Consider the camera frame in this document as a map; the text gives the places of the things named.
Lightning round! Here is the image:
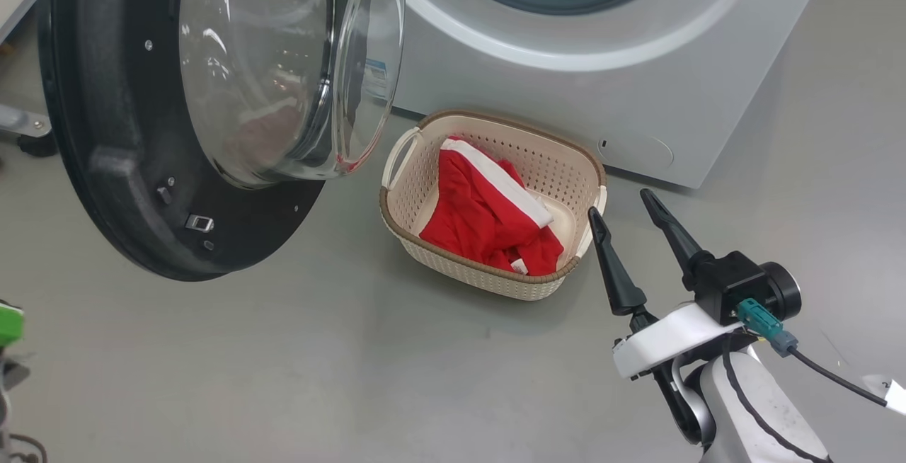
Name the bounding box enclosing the red and white garment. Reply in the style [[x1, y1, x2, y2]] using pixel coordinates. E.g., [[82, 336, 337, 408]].
[[419, 136, 565, 277]]

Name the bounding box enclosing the cream perforated laundry basket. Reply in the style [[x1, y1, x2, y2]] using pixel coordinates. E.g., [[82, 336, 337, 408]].
[[379, 110, 608, 302]]

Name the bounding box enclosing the metal leg with caster wheel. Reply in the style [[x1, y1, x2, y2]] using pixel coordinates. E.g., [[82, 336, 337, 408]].
[[0, 103, 59, 158]]

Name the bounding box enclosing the right camera cable teal connector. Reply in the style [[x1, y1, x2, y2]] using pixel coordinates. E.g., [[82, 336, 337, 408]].
[[736, 299, 906, 418]]

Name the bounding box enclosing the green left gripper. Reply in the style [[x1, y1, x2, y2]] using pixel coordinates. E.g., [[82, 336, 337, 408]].
[[0, 302, 25, 347]]

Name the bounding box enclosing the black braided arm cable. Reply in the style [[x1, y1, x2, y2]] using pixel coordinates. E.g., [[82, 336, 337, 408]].
[[722, 353, 832, 463]]

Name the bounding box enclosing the blue energy label sticker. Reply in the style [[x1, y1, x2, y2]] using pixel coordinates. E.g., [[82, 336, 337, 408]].
[[365, 59, 389, 101]]

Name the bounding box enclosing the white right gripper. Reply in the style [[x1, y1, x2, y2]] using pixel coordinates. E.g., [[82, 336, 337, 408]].
[[587, 188, 758, 381]]

